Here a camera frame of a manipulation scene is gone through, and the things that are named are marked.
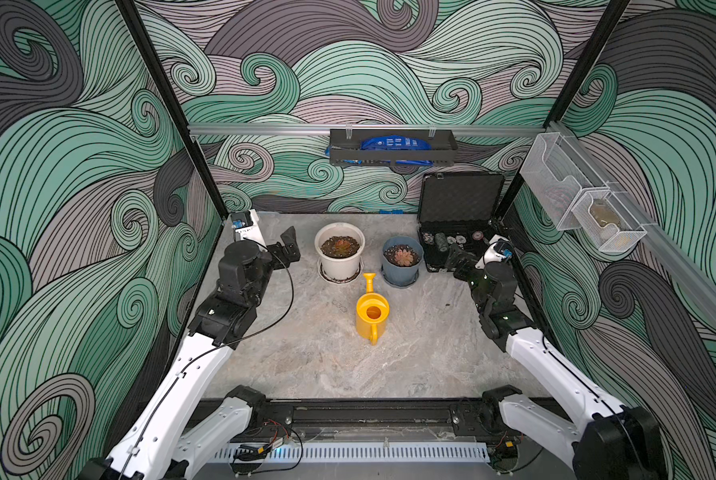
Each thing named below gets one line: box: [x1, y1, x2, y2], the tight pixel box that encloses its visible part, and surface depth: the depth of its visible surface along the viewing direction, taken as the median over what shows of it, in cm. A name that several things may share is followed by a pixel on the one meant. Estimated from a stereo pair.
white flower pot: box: [314, 222, 366, 280], surface depth 100 cm
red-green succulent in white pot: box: [320, 236, 360, 258], surface depth 100 cm
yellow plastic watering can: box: [355, 273, 390, 346], surface depth 83 cm
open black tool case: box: [417, 172, 505, 271], surface depth 112 cm
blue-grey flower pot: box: [381, 236, 424, 287], surface depth 100 cm
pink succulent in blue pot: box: [394, 248, 414, 267], surface depth 97 cm
